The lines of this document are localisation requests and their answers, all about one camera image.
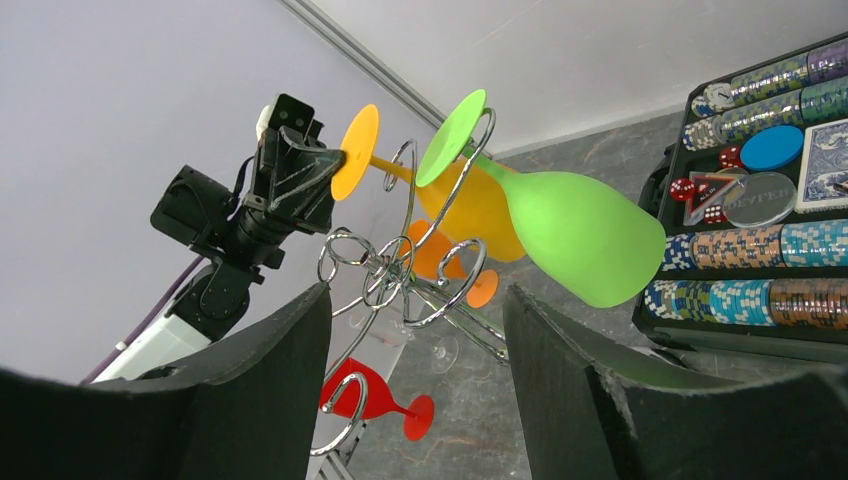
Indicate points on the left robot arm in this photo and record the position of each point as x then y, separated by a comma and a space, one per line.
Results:
234, 232

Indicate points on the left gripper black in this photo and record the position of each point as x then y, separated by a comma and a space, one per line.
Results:
291, 180

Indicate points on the clear wine glass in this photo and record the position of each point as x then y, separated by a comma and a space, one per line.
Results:
387, 337

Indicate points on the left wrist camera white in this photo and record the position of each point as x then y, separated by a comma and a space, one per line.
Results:
288, 111

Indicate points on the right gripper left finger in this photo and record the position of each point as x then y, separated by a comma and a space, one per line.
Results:
243, 408

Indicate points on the chrome wine glass rack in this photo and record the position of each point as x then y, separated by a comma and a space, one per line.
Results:
391, 274

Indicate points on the green plastic wine glass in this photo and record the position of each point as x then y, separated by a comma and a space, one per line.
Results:
584, 234

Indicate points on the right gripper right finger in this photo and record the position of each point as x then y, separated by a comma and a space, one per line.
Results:
592, 408

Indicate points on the red plastic wine glass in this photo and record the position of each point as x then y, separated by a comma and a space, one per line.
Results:
419, 414

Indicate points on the yellow plastic wine glass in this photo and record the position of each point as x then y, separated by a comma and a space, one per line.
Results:
480, 209

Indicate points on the black open tool case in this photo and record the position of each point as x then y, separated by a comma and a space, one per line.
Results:
753, 199

